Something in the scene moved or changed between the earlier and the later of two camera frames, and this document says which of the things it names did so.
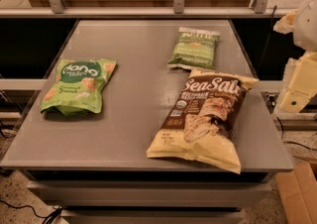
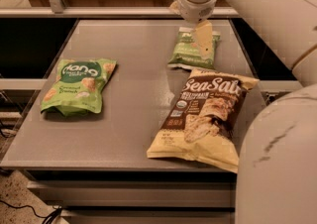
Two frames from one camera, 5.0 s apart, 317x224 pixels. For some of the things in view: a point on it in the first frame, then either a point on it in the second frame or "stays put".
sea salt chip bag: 200,124 stays put
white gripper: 307,28 -> 196,10
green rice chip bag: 77,87 stays put
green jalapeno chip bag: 195,50 stays put
